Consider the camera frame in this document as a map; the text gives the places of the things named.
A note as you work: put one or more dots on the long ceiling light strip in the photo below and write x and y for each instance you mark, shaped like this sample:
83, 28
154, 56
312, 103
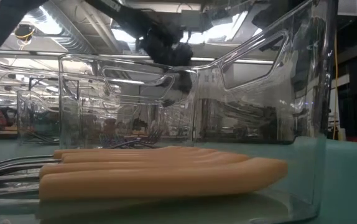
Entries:
247, 61

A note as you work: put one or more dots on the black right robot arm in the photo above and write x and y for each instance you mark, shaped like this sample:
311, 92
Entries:
278, 12

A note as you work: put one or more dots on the purple-headed iridescent fork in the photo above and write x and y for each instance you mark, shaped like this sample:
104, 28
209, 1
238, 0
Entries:
132, 143

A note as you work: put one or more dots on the blue iridescent fork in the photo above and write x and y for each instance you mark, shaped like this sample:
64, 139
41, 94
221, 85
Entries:
105, 140

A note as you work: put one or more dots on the clear plastic bin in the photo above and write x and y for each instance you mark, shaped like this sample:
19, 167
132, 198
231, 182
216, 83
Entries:
290, 174
29, 118
128, 93

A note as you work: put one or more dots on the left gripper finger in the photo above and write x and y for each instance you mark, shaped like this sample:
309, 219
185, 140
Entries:
184, 81

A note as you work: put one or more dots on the bright ceiling light panel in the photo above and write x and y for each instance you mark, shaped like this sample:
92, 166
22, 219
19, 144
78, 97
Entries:
209, 32

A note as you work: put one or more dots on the black fork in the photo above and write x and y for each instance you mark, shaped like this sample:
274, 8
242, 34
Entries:
46, 138

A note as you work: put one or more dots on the silver ventilation duct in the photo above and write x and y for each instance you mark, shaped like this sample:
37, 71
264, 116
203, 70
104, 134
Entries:
57, 25

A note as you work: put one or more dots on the teal iridescent fork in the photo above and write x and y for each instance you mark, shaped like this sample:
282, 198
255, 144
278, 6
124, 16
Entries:
155, 136

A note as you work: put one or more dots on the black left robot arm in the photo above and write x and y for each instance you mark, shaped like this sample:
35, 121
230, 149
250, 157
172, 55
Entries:
4, 18

